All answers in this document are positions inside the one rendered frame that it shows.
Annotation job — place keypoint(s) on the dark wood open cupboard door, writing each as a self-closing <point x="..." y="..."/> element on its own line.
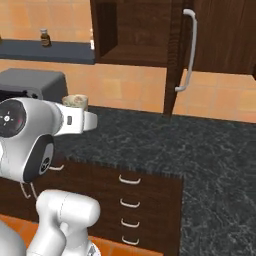
<point x="173" y="66"/>

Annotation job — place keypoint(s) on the dark grey appliance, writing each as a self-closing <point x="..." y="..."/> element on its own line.
<point x="36" y="83"/>

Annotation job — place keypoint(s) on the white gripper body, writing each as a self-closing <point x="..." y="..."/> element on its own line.
<point x="90" y="121"/>

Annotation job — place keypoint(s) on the dark wood wall cupboard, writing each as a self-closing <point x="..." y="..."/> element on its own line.
<point x="140" y="36"/>

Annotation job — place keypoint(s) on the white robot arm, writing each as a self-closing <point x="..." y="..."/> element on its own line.
<point x="30" y="143"/>

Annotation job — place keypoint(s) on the small white object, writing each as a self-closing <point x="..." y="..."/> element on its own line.
<point x="92" y="41"/>

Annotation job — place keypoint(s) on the dark wood closed cupboard door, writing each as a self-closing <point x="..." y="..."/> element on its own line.
<point x="226" y="33"/>

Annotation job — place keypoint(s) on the dark grey wall shelf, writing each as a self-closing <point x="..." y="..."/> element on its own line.
<point x="40" y="51"/>

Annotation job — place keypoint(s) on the dark wood drawer cabinet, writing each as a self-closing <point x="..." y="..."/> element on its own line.
<point x="100" y="200"/>

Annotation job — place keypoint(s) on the brown bottle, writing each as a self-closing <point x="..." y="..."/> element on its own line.
<point x="45" y="37"/>

